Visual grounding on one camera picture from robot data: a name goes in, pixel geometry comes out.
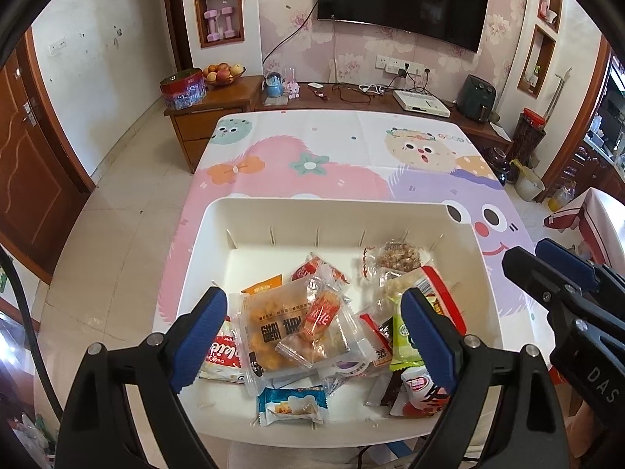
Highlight green small snack packet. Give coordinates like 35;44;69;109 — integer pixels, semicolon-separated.
390;297;424;372

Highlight red white milk candy packet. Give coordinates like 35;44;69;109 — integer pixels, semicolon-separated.
390;365;449;418

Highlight red white striped biscuit packet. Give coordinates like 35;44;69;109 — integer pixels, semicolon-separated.
358;313;393;367

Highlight orange bread clear bag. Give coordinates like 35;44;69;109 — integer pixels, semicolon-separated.
232;275;368;396

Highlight nut brittle clear packet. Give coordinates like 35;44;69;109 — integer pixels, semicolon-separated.
362;240;432;277

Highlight orange white oat bar packet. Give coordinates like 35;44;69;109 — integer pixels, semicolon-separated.
241;274;283;297

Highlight small orange cake packet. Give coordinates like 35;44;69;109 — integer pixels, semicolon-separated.
277;289;350;369

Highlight blue white cracker packet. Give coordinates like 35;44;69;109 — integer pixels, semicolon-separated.
257;387;329;427

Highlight small red candy packet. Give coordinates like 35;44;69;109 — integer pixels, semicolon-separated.
290;252;351;288

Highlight dark red snowflake snack packet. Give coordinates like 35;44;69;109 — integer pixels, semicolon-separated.
364;371;403;408

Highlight blue cream puff packet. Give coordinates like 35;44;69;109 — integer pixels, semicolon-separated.
317;361;388;395

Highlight white plastic jug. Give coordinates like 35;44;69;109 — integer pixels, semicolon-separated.
511;159;546;202

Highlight white plastic organizer bin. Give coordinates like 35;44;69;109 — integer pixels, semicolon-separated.
175;197;502;449

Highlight red lid wicker bin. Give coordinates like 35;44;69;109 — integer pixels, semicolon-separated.
507;108;546;163

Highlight cartoon monster tablecloth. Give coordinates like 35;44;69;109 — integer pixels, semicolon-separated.
155;110;554;353

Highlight dark green air fryer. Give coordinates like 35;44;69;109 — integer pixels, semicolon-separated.
455;74;497;123

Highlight brown wooden door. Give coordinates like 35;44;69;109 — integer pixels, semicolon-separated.
1;30;94;284

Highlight white set-top box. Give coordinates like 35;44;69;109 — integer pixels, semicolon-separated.
393;90;451;119

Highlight red round tin box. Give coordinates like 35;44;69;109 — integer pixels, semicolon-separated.
160;68;207;110

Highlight wooden tv cabinet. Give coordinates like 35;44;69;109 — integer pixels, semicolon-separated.
163;75;514;175

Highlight fruit bowl with apples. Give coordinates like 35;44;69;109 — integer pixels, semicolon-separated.
204;63;246;87

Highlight pink toy figurine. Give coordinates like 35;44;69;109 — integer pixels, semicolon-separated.
283;81;300;100

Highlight pink dumbbell right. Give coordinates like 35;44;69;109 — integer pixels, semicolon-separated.
220;5;237;39

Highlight pink dumbbell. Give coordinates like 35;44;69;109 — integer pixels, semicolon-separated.
204;9;221;43
220;5;237;39

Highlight pink dumbbell left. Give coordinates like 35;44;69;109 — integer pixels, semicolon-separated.
204;9;221;43

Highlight black cables on cabinet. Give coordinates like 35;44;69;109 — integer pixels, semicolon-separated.
331;82;422;105

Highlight white wall power strip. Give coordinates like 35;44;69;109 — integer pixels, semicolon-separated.
375;55;430;76

